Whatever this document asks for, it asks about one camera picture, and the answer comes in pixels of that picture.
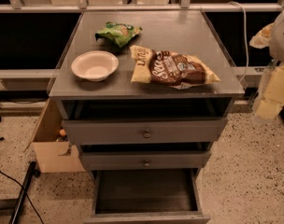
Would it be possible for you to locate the white paper bowl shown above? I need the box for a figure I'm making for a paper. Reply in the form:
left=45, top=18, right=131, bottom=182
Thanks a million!
left=71, top=50, right=119, bottom=82

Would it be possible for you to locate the black metal bar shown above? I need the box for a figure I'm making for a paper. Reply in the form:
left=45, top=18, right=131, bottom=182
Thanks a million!
left=9, top=161, right=37, bottom=224

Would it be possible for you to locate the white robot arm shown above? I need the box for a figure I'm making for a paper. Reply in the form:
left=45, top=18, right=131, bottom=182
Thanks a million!
left=249, top=9, right=284, bottom=119

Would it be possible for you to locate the grey drawer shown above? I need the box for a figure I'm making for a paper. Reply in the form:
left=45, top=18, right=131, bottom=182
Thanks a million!
left=81, top=151, right=210, bottom=170
left=83, top=169, right=210, bottom=224
left=63, top=118, right=228, bottom=145

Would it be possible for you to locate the grey drawer cabinet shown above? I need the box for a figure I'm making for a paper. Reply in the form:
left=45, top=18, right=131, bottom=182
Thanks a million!
left=50, top=10, right=243, bottom=224

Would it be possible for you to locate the bottom grey drawer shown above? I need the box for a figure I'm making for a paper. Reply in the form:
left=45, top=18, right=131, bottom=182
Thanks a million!
left=83, top=169, right=210, bottom=224

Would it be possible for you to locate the top grey drawer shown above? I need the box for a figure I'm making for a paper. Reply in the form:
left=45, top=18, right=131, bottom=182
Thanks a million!
left=63, top=118, right=228, bottom=145

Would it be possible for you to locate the green chip bag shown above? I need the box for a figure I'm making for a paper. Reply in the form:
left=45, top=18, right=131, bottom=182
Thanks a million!
left=94, top=21, right=142, bottom=48

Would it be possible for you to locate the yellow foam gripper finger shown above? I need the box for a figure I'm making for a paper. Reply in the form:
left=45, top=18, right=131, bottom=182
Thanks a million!
left=253, top=63, right=284, bottom=119
left=249, top=23, right=274, bottom=49

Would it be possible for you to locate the white cable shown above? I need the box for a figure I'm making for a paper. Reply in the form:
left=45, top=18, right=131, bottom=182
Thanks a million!
left=228, top=1, right=250, bottom=83

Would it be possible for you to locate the black floor cable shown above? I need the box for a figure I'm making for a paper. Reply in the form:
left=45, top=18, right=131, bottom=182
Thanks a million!
left=0, top=164, right=45, bottom=224

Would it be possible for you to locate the middle grey drawer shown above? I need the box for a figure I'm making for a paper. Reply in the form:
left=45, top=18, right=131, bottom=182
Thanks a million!
left=81, top=151, right=210, bottom=170

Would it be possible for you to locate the cardboard box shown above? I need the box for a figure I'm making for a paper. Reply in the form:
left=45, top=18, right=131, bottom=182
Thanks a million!
left=29, top=99, right=84, bottom=173

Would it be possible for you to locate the orange ball in box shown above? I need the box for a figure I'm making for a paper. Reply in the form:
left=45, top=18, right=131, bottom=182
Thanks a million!
left=59, top=129, right=67, bottom=137

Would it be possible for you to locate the brown chip bag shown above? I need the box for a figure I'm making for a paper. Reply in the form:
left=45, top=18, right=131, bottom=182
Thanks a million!
left=130, top=45, right=220, bottom=90

